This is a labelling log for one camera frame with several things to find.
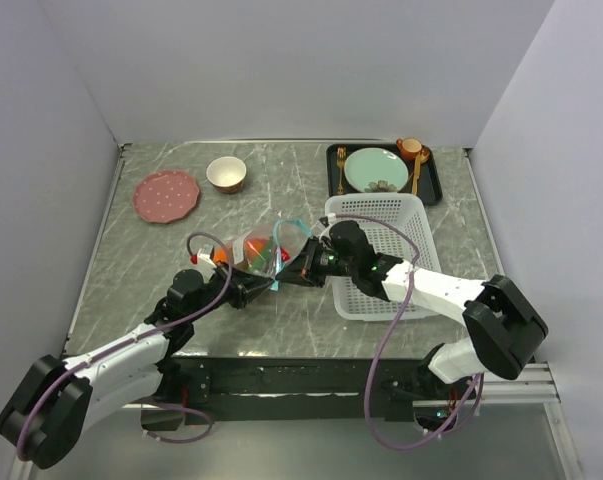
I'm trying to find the gold fork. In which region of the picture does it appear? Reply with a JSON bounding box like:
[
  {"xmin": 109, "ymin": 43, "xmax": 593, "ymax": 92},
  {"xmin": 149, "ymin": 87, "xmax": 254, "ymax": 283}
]
[{"xmin": 336, "ymin": 146, "xmax": 347, "ymax": 195}]

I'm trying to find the aluminium front rail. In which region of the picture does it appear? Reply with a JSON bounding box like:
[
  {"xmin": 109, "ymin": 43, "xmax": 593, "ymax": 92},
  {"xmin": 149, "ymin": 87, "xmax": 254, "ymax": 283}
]
[{"xmin": 481, "ymin": 362, "xmax": 560, "ymax": 405}]

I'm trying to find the white plastic mesh basket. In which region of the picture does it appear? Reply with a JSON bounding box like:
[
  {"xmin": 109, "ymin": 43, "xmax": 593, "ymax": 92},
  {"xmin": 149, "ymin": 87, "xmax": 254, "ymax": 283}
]
[{"xmin": 325, "ymin": 193, "xmax": 441, "ymax": 321}]

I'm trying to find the brown ceramic cup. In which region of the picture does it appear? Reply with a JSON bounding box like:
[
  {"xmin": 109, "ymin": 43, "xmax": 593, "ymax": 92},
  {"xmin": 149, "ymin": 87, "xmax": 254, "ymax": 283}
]
[{"xmin": 396, "ymin": 138, "xmax": 430, "ymax": 162}]

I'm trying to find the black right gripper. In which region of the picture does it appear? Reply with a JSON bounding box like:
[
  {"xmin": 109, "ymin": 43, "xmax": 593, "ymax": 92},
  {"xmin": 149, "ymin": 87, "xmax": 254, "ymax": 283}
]
[{"xmin": 277, "ymin": 235, "xmax": 357, "ymax": 288}]

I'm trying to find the wooden spoon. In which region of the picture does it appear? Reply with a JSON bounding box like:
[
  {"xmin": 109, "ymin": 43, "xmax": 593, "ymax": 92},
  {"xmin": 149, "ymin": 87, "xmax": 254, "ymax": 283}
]
[{"xmin": 412, "ymin": 147, "xmax": 430, "ymax": 175}]

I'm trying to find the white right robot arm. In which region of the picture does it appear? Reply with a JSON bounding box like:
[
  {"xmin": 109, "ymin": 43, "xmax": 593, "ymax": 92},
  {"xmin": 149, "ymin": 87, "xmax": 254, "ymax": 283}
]
[{"xmin": 276, "ymin": 220, "xmax": 548, "ymax": 398}]

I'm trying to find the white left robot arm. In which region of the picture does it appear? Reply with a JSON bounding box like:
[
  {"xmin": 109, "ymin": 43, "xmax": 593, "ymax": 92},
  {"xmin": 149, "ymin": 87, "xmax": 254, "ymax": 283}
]
[{"xmin": 0, "ymin": 266, "xmax": 274, "ymax": 469}]

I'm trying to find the pink dotted plate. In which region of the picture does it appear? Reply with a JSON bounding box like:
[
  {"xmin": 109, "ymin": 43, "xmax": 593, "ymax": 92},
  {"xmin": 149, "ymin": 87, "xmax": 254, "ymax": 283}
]
[{"xmin": 132, "ymin": 170, "xmax": 200, "ymax": 224}]

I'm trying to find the mint green plate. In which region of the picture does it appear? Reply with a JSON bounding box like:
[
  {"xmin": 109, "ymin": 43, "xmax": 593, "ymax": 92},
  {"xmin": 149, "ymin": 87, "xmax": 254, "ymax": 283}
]
[{"xmin": 344, "ymin": 147, "xmax": 409, "ymax": 193}]

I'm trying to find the orange toy tangerine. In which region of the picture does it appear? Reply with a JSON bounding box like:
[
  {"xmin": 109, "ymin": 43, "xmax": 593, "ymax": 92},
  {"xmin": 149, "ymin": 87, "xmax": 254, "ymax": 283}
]
[
  {"xmin": 244, "ymin": 238, "xmax": 269, "ymax": 257},
  {"xmin": 212, "ymin": 245, "xmax": 234, "ymax": 265}
]

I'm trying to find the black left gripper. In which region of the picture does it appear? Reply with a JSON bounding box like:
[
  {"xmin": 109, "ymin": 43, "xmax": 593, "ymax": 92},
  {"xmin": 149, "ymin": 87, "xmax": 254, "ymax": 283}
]
[{"xmin": 187, "ymin": 260, "xmax": 274, "ymax": 322}]

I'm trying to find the floral paper bowl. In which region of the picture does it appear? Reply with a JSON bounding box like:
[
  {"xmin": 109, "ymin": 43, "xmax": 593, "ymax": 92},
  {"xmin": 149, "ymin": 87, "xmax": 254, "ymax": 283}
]
[{"xmin": 206, "ymin": 156, "xmax": 247, "ymax": 194}]

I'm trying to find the clear zip top bag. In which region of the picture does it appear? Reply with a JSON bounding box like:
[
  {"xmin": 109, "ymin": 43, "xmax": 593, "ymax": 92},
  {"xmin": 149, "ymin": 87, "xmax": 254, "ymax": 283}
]
[{"xmin": 212, "ymin": 219, "xmax": 312, "ymax": 291}]

